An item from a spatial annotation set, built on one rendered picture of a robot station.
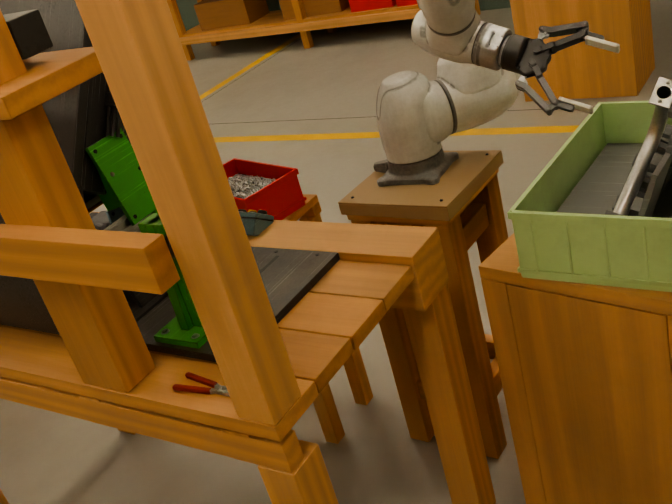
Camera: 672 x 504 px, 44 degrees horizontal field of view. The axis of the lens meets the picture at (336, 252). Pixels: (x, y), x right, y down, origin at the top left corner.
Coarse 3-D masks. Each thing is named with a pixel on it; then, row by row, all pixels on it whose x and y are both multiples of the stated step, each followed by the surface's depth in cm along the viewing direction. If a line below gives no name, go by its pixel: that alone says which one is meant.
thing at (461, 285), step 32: (480, 192) 235; (384, 224) 236; (416, 224) 254; (480, 224) 234; (448, 256) 221; (480, 256) 247; (384, 320) 248; (480, 320) 235; (480, 352) 237; (416, 384) 257; (480, 384) 240; (416, 416) 263; (480, 416) 247
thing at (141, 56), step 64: (128, 0) 117; (0, 64) 144; (128, 64) 121; (0, 128) 146; (128, 128) 128; (192, 128) 129; (0, 192) 157; (64, 192) 156; (192, 192) 129; (192, 256) 137; (64, 320) 170; (128, 320) 171; (256, 320) 144; (128, 384) 172; (256, 384) 147
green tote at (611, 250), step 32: (608, 128) 225; (640, 128) 220; (576, 160) 210; (544, 192) 195; (544, 224) 179; (576, 224) 174; (608, 224) 170; (640, 224) 166; (544, 256) 183; (576, 256) 179; (608, 256) 174; (640, 256) 170; (640, 288) 174
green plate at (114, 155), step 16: (96, 144) 196; (112, 144) 199; (128, 144) 203; (96, 160) 195; (112, 160) 198; (128, 160) 202; (128, 176) 201; (112, 192) 198; (128, 192) 200; (144, 192) 204; (112, 208) 203; (128, 208) 199; (144, 208) 203
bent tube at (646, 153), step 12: (660, 84) 161; (660, 96) 166; (660, 108) 166; (660, 120) 170; (648, 132) 173; (660, 132) 172; (648, 144) 173; (648, 156) 172; (636, 168) 172; (648, 168) 173; (636, 180) 172; (624, 192) 172; (636, 192) 172; (624, 204) 171
